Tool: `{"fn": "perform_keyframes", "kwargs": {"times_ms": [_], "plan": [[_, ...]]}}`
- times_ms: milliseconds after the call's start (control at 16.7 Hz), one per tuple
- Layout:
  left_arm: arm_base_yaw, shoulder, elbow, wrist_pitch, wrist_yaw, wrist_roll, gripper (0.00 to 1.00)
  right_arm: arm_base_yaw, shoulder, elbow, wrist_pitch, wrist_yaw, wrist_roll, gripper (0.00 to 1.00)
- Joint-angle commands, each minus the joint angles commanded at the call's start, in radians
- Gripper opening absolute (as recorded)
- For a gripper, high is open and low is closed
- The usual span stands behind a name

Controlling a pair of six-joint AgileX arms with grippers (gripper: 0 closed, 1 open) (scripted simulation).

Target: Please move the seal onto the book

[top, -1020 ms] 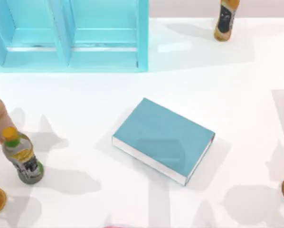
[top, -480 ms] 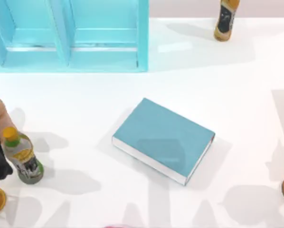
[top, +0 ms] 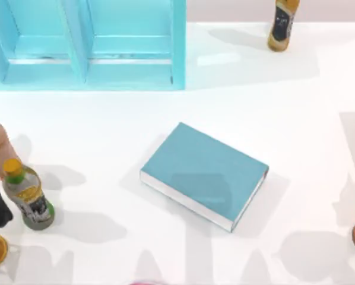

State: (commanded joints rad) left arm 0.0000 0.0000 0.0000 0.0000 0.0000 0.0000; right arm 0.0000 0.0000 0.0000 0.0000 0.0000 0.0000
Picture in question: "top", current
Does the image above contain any light blue rack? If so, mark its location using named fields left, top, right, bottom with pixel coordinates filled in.
left=0, top=0, right=186, bottom=91

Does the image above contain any amber bottle with dark label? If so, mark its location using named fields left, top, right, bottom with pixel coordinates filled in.
left=267, top=0, right=300, bottom=52

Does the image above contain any teal book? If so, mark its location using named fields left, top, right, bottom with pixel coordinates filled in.
left=140, top=122, right=270, bottom=233

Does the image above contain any green bottle with yellow cap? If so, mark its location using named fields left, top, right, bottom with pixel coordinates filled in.
left=2, top=159, right=55, bottom=232

